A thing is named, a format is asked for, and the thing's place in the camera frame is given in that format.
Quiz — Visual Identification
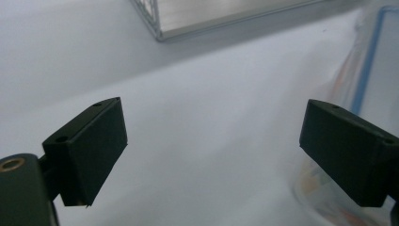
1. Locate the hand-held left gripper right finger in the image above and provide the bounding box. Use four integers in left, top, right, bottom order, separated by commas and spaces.
298, 99, 399, 208

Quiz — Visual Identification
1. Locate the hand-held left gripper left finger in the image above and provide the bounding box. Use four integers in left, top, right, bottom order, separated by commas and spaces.
41, 96, 129, 207

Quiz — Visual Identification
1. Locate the clear plastic container blue lid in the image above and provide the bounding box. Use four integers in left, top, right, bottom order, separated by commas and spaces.
291, 4, 399, 226

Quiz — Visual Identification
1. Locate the white wire rack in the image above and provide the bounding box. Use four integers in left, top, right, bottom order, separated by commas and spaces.
130, 0, 325, 42

